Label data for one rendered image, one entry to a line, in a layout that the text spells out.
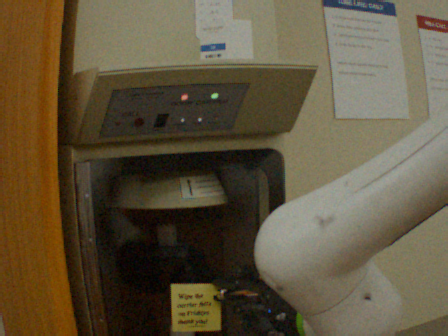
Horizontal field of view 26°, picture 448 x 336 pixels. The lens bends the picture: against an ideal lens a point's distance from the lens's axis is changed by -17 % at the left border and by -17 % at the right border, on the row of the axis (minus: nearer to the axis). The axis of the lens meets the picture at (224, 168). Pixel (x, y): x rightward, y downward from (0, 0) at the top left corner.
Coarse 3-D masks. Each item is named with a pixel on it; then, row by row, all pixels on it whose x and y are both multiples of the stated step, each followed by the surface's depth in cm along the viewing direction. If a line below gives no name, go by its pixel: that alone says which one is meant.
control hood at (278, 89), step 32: (128, 64) 133; (160, 64) 135; (192, 64) 137; (224, 64) 139; (256, 64) 140; (288, 64) 142; (96, 96) 134; (256, 96) 145; (288, 96) 147; (96, 128) 139; (256, 128) 150; (288, 128) 152
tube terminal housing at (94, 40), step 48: (96, 0) 142; (144, 0) 145; (192, 0) 149; (240, 0) 152; (96, 48) 143; (144, 48) 146; (192, 48) 149; (96, 144) 143; (144, 144) 147; (192, 144) 150; (240, 144) 153
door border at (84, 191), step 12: (84, 168) 141; (84, 180) 141; (84, 192) 142; (84, 204) 142; (84, 216) 142; (84, 228) 142; (84, 240) 142; (96, 252) 142; (84, 264) 141; (96, 264) 142; (84, 276) 141; (96, 276) 142; (96, 288) 142; (96, 300) 142; (96, 312) 142; (96, 324) 142
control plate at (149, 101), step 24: (120, 96) 136; (144, 96) 137; (168, 96) 139; (192, 96) 141; (240, 96) 144; (120, 120) 139; (144, 120) 141; (168, 120) 143; (192, 120) 144; (216, 120) 146
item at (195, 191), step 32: (96, 160) 142; (128, 160) 144; (160, 160) 146; (192, 160) 148; (224, 160) 150; (256, 160) 152; (96, 192) 142; (128, 192) 145; (160, 192) 147; (192, 192) 149; (224, 192) 151; (256, 192) 153; (96, 224) 142; (128, 224) 145; (160, 224) 147; (192, 224) 149; (224, 224) 151; (256, 224) 153; (128, 256) 145; (160, 256) 147; (192, 256) 149; (224, 256) 151; (128, 288) 145; (160, 288) 147; (128, 320) 145; (160, 320) 147; (224, 320) 151
